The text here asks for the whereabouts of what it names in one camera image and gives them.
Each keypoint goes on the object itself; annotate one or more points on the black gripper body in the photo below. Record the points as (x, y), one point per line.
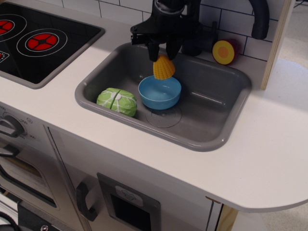
(163, 29)

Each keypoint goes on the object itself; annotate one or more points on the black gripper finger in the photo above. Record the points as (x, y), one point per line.
(173, 48)
(153, 50)

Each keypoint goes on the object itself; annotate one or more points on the yellow toy corn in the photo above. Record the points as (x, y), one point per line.
(163, 68)

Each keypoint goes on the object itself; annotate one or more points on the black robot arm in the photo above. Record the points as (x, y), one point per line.
(172, 8)

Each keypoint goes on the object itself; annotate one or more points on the blue plastic bowl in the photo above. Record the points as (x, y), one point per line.
(159, 94)

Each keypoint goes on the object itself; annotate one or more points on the grey plastic sink basin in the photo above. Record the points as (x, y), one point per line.
(211, 98)

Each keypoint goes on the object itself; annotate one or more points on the black toy faucet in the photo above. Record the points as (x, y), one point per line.
(206, 39)

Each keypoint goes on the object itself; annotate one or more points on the red yellow toy fruit half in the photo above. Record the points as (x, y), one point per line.
(226, 51)

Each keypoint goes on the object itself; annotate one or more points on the green toy cabbage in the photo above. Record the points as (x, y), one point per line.
(118, 100)

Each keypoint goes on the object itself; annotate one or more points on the black toy stovetop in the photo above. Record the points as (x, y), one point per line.
(36, 46)

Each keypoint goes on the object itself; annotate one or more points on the wooden side panel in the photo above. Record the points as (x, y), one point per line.
(285, 15)

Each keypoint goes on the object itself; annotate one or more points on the grey oven knob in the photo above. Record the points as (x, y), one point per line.
(11, 127)

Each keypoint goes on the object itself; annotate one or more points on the grey toy dispenser panel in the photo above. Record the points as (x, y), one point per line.
(130, 206)

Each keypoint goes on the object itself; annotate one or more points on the toy oven door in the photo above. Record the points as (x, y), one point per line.
(34, 177)

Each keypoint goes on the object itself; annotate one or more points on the black cabinet door handle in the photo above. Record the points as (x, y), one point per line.
(88, 212)

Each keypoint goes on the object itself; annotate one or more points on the grey oven door handle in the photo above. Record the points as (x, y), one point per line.
(9, 151)

